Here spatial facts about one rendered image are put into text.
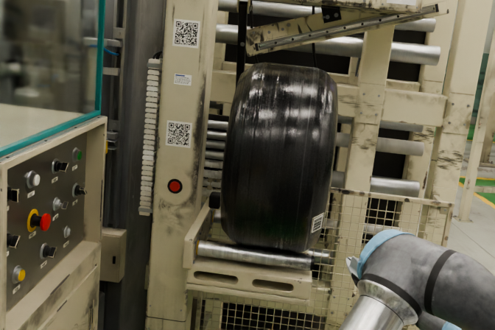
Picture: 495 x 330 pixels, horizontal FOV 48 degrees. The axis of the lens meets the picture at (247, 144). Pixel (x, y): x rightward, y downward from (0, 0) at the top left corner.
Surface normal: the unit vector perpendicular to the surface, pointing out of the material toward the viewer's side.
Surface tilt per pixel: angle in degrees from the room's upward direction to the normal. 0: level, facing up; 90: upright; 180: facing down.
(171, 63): 90
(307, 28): 90
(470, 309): 92
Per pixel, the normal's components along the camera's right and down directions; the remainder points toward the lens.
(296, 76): 0.05, -0.81
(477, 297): 0.08, -0.07
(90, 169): -0.11, 0.21
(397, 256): -0.39, -0.67
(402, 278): 0.01, -0.47
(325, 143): 0.62, -0.07
